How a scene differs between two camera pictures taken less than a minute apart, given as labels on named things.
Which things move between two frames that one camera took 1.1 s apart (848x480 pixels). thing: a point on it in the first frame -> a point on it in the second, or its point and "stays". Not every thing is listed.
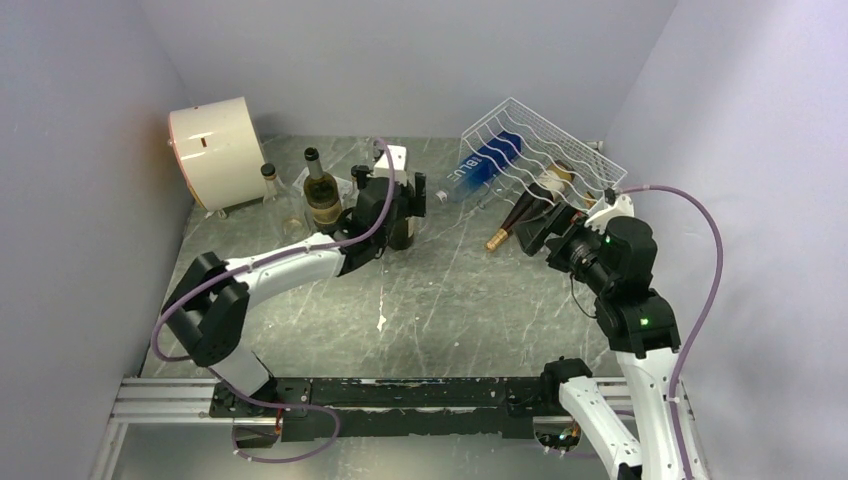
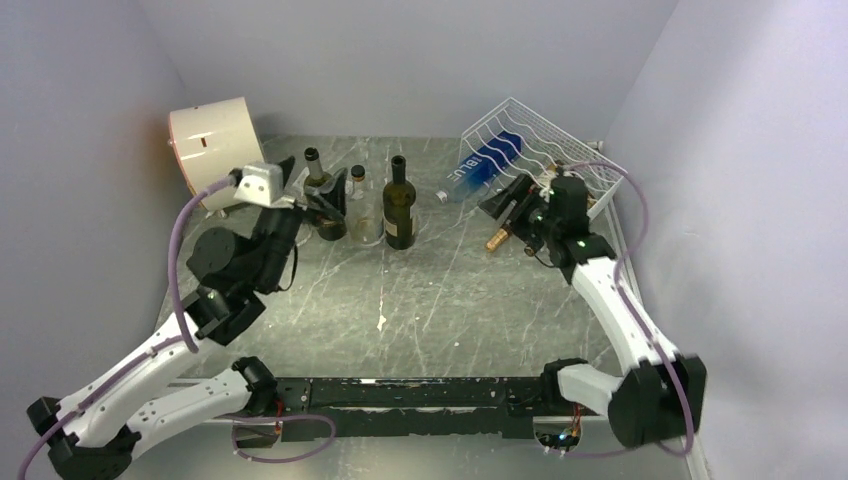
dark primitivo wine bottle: [321, 192] stays
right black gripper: [531, 232] -> [518, 189]
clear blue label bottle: [476, 173] stays
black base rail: [340, 409] stays
